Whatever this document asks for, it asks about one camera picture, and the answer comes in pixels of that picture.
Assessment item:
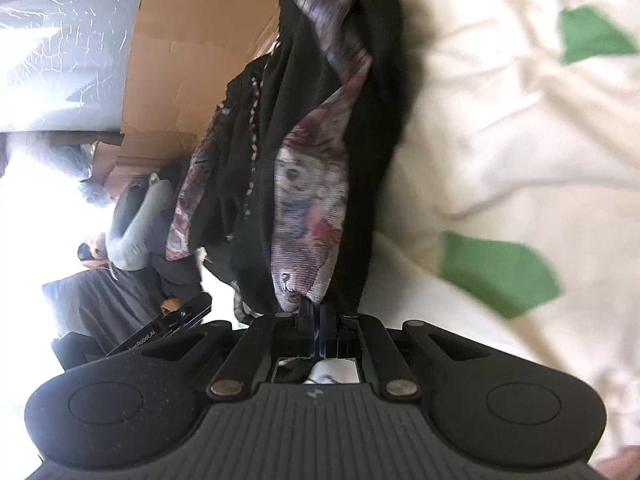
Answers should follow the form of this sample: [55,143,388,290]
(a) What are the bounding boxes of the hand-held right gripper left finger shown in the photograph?
[127,300,317,402]

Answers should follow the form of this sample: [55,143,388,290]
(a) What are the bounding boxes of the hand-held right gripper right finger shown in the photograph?
[316,302,501,402]

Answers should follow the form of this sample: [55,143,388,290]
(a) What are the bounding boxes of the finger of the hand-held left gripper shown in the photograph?
[162,292,213,338]

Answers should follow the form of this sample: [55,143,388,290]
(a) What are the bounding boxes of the black pants with floral lining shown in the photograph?
[165,0,416,321]

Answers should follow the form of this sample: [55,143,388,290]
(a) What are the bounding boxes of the dark grey pillow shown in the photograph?
[42,267,166,353]

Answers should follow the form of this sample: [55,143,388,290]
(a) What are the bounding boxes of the grey neck pillow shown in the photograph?
[107,175,176,271]

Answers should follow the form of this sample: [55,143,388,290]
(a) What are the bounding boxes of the small teddy bear toy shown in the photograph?
[77,232,108,268]

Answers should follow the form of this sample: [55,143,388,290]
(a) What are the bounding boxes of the cream bear print blanket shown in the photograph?
[360,0,640,466]

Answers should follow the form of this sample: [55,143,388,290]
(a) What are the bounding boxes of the flat brown cardboard sheet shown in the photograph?
[92,0,301,196]

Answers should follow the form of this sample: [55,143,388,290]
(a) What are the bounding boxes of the grey plastic wrapped mattress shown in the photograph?
[0,0,151,133]

